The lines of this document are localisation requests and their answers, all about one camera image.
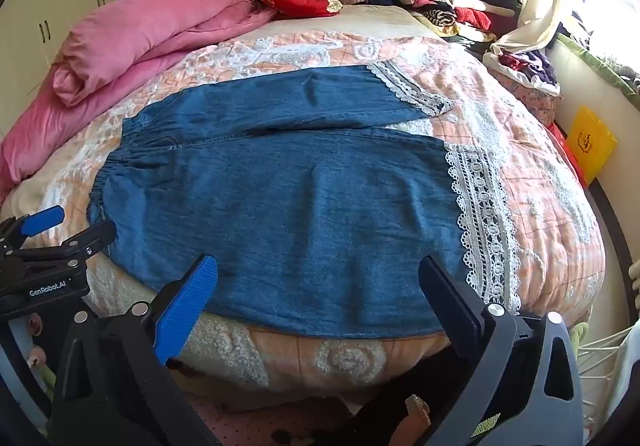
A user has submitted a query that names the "stack of folded clothes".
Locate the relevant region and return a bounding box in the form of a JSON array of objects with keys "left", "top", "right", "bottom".
[{"left": 370, "top": 0, "right": 521, "bottom": 44}]

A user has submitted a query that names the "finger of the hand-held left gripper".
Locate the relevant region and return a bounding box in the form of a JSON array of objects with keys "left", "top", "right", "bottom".
[
  {"left": 0, "top": 205, "right": 66, "bottom": 255},
  {"left": 4, "top": 219, "right": 119, "bottom": 273}
]

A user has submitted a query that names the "peach patterned bedspread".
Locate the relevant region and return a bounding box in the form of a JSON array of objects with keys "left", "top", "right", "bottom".
[{"left": 0, "top": 3, "right": 608, "bottom": 402}]

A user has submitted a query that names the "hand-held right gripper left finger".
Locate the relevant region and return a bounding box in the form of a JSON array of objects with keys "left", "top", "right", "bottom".
[{"left": 51, "top": 253, "right": 220, "bottom": 446}]

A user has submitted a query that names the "blue denim pants lace trim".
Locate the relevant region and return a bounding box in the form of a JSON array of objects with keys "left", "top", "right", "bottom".
[{"left": 86, "top": 62, "right": 522, "bottom": 341}]

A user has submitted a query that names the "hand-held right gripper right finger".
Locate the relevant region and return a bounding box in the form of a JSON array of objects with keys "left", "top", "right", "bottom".
[{"left": 418, "top": 255, "right": 584, "bottom": 446}]

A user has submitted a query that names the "floral basket of clothes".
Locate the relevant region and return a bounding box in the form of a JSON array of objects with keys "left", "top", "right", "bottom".
[{"left": 481, "top": 48, "right": 563, "bottom": 127}]

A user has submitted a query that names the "pink quilt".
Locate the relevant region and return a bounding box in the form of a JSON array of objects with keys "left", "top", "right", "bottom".
[{"left": 0, "top": 0, "right": 281, "bottom": 199}]

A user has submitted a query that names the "white wire rack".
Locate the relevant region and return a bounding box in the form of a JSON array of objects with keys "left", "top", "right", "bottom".
[{"left": 570, "top": 261, "right": 640, "bottom": 429}]

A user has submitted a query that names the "green windowsill cloth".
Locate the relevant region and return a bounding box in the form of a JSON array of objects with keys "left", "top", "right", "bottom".
[{"left": 556, "top": 33, "right": 640, "bottom": 113}]

